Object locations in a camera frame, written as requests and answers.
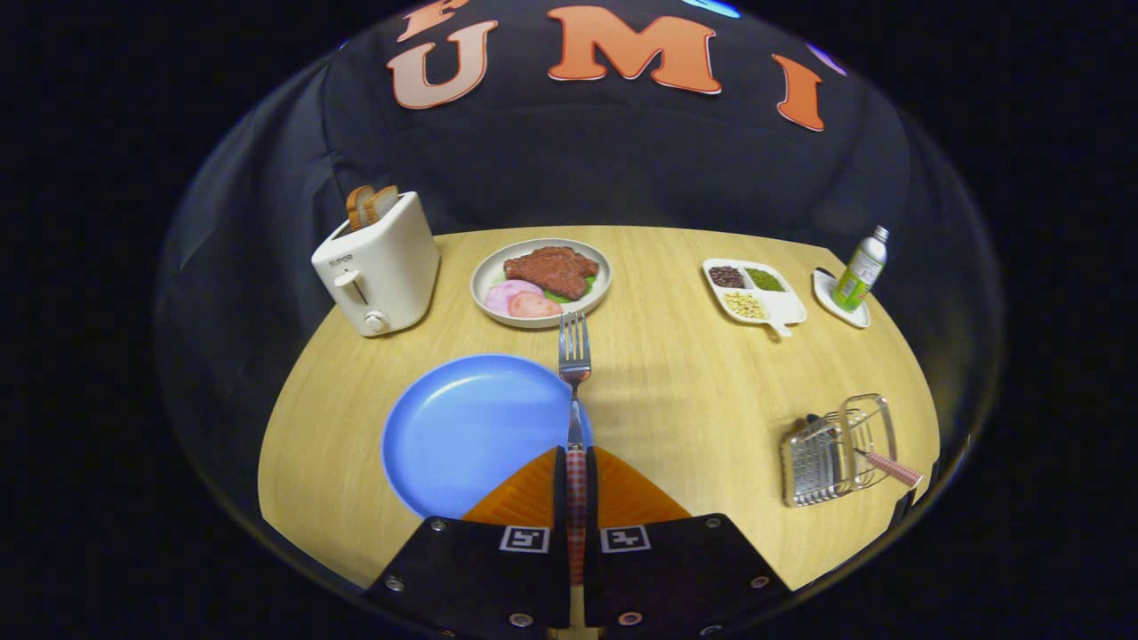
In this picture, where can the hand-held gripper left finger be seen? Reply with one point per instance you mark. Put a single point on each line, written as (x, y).
(559, 498)

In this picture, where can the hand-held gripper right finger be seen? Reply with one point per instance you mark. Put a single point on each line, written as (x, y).
(592, 498)

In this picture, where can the blue round plate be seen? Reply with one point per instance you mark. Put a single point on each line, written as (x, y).
(462, 427)

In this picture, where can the pink ham slice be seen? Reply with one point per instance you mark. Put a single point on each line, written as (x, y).
(535, 307)
(505, 293)

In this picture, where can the green lettuce leaf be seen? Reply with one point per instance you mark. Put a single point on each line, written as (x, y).
(589, 285)

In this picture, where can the red-brown meat steak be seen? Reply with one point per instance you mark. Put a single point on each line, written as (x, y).
(551, 268)

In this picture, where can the beige round plate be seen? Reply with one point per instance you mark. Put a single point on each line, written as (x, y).
(487, 271)

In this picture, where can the heap of yellow soybeans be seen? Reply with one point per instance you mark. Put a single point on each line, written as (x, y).
(745, 306)

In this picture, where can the heap of dark red beans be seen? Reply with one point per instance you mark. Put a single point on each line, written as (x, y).
(727, 276)

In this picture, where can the white divided tray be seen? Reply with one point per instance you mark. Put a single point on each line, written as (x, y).
(787, 307)

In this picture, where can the heap of green beans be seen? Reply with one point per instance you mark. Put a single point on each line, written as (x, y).
(765, 280)

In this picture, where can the white toaster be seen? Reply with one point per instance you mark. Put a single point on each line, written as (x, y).
(391, 267)

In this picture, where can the small white dish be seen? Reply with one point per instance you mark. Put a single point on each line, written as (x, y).
(827, 298)

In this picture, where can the brown toast slice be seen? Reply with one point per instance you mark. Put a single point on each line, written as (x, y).
(384, 203)
(357, 206)

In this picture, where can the green bottle with silver cap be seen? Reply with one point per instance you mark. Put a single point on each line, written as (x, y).
(861, 271)

